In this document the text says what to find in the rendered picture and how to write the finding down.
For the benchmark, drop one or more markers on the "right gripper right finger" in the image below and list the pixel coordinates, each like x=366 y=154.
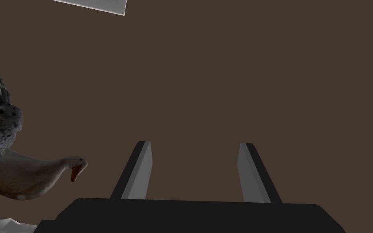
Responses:
x=256 y=178

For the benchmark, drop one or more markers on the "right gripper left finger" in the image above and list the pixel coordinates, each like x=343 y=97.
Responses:
x=136 y=176

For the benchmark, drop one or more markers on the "white goose figure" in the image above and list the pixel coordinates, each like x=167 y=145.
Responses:
x=28 y=176

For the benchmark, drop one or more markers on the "white crumpled cloth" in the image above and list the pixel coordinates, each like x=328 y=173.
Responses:
x=2 y=224

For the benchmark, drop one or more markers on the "pale grey flat panel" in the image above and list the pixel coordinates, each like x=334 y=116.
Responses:
x=99 y=5

